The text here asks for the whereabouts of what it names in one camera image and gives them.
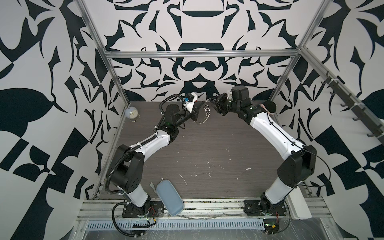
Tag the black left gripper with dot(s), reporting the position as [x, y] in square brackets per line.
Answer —
[194, 110]

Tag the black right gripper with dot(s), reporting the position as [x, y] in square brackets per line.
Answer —
[220, 102]

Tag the red handled keyring tool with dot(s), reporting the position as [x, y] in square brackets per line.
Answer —
[203, 114]

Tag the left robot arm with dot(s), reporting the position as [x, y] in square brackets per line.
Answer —
[126, 169]

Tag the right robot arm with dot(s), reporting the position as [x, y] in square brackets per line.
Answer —
[298, 159]

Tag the pink doll black hair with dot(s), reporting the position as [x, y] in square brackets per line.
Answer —
[269, 106]

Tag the blue grey glasses case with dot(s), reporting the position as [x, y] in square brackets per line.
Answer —
[169, 197]

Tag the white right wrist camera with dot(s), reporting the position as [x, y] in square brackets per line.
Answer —
[229, 96]

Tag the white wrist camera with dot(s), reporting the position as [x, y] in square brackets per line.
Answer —
[229, 96]
[190, 100]

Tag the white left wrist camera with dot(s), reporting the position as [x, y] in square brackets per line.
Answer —
[190, 100]

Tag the white box on rail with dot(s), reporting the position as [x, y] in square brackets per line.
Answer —
[299, 209]

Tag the wall coat hook rack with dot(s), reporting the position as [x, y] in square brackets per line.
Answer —
[361, 111]

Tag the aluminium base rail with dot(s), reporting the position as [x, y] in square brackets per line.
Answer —
[196, 209]

